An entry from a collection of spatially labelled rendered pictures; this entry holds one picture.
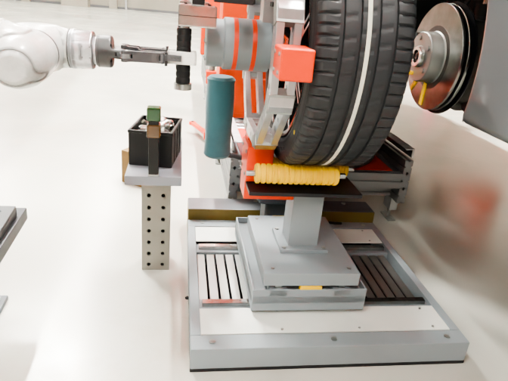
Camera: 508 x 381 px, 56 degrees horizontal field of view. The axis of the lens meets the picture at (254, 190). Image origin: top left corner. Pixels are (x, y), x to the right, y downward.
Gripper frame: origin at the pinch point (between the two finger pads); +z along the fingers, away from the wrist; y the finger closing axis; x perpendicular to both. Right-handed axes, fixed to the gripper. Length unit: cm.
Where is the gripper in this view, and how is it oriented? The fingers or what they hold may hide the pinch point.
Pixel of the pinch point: (182, 57)
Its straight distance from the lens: 122.8
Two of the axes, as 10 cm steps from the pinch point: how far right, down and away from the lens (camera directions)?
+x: 0.9, -9.2, -3.8
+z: 9.9, 0.3, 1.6
